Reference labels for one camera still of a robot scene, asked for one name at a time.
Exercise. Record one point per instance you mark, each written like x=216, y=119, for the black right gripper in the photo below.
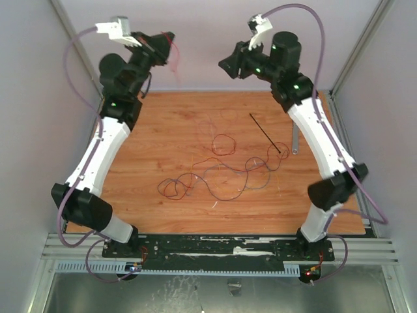
x=241, y=62

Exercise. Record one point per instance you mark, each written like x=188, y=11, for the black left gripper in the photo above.
x=157, y=47

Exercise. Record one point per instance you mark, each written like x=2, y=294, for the black zip tie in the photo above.
x=266, y=135

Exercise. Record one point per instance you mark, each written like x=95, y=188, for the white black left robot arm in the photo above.
x=78, y=199

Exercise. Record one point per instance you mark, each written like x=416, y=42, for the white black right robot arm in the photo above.
x=297, y=96

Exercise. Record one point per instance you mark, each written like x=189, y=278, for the silver adjustable wrench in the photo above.
x=295, y=139

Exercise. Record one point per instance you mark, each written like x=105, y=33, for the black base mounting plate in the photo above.
x=219, y=253

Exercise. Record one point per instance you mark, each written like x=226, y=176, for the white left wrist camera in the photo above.
x=118, y=30

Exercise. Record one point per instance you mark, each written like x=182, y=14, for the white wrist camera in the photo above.
x=118, y=30
x=259, y=27

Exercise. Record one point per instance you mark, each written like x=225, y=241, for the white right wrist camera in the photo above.
x=259, y=27

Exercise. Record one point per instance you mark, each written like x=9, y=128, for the aluminium corner post right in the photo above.
x=364, y=39

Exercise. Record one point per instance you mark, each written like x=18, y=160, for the aluminium corner post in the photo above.
x=71, y=32
x=364, y=39

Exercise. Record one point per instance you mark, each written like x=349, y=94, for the aluminium corner post left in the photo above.
x=71, y=32

